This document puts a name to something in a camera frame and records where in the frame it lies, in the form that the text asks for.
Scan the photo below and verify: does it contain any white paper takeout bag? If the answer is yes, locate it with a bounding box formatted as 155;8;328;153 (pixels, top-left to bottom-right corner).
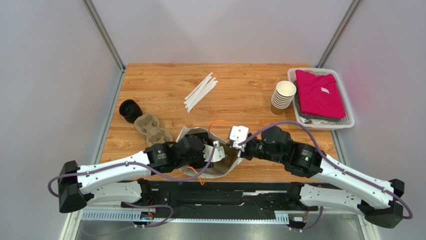
177;120;243;185

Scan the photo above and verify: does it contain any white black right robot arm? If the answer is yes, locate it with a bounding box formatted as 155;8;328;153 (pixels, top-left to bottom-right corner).
228;126;405;229

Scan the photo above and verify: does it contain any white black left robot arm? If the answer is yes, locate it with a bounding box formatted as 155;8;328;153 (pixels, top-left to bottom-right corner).
48;132;225;214

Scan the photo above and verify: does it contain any white wrapped straws bundle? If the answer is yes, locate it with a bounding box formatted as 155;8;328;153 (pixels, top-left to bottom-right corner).
183;72;218;113

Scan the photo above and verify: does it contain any cardboard cup carrier tray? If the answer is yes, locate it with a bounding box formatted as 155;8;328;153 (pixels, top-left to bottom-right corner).
133;113;173;147

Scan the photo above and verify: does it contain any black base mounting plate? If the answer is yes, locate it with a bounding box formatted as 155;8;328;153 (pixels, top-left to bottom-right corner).
132;181;305;220

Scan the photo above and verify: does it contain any stack of paper cups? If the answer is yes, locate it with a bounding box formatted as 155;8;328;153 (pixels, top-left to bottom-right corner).
270;81;297;116

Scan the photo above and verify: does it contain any white crumpled cloth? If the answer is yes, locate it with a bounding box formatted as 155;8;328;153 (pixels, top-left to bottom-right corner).
299;116;336;125

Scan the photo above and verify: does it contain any stack of black lids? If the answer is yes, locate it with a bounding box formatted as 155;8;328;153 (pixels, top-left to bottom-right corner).
119;99;143;123

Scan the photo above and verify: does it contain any pink folded t-shirt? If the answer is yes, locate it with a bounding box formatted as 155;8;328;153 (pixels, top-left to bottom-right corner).
295;70;346;119

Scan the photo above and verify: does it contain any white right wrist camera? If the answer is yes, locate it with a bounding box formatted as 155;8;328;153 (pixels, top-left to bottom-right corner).
228;125;249;151

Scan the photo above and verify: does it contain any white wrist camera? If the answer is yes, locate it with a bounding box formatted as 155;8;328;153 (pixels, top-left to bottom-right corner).
203;140;226;163
228;125;249;151

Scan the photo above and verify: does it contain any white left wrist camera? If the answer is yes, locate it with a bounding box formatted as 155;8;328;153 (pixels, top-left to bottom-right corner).
203;140;226;163

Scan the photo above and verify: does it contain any aluminium frame rail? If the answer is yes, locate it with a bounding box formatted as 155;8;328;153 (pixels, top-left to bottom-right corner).
59;186;381;240

